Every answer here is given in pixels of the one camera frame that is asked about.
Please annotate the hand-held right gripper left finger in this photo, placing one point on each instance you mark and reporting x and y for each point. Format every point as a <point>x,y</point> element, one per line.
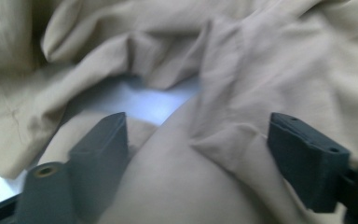
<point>99,161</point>

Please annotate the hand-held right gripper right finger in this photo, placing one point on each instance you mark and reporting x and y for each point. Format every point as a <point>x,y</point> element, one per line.
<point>307,161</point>

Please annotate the beige shorts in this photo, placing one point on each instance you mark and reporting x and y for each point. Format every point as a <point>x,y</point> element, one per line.
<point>245,62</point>

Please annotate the white table mat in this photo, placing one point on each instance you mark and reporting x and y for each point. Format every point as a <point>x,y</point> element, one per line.
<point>155,105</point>

